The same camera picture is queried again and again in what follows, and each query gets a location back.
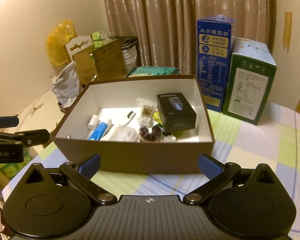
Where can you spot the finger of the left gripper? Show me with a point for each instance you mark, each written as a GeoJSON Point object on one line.
{"type": "Point", "coordinates": [33, 137]}
{"type": "Point", "coordinates": [8, 121]}

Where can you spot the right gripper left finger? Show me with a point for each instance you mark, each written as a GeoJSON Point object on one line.
{"type": "Point", "coordinates": [79, 176]}

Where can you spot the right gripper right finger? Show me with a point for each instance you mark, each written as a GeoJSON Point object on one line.
{"type": "Point", "coordinates": [219, 175]}

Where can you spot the blue bottle white cap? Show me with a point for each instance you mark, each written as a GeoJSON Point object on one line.
{"type": "Point", "coordinates": [100, 130]}

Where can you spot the small white pill bottle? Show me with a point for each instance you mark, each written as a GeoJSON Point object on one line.
{"type": "Point", "coordinates": [92, 124]}

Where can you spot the black product box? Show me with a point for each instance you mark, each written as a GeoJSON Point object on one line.
{"type": "Point", "coordinates": [175, 112]}

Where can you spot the cotton swab bag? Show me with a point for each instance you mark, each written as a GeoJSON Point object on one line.
{"type": "Point", "coordinates": [146, 111]}

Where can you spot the yellow snack packet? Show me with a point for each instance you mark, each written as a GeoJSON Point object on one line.
{"type": "Point", "coordinates": [157, 118]}

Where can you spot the clear plastic packet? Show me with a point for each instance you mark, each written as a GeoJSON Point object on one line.
{"type": "Point", "coordinates": [169, 138]}

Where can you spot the white printed plastic bag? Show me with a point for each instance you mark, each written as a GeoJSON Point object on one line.
{"type": "Point", "coordinates": [66, 86]}

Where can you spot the checkered tablecloth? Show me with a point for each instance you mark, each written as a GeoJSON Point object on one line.
{"type": "Point", "coordinates": [275, 140]}

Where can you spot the dark brown hair scrunchie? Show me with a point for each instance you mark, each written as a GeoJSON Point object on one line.
{"type": "Point", "coordinates": [150, 136]}

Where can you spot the white toothbrush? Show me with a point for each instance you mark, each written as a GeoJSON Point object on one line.
{"type": "Point", "coordinates": [130, 117]}

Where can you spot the brown cardboard storage box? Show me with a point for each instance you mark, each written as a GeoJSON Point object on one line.
{"type": "Point", "coordinates": [119, 120]}

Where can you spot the yellow plastic bag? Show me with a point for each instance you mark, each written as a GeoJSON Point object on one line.
{"type": "Point", "coordinates": [56, 41]}

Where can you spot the brown cardboard boxes stack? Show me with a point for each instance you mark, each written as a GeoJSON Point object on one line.
{"type": "Point", "coordinates": [102, 63]}

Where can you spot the green white carton box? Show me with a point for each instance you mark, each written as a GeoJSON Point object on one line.
{"type": "Point", "coordinates": [252, 72]}

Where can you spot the green tissue packs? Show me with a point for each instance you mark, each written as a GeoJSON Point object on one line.
{"type": "Point", "coordinates": [100, 38]}

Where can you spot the green book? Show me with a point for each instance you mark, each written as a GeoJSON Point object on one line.
{"type": "Point", "coordinates": [152, 71]}

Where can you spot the white paper bag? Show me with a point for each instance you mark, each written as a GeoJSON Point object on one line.
{"type": "Point", "coordinates": [130, 51]}

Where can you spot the blue milk carton box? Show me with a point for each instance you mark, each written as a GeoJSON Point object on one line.
{"type": "Point", "coordinates": [215, 39]}

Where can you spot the beige curtain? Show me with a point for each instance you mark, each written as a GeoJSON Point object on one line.
{"type": "Point", "coordinates": [166, 29]}

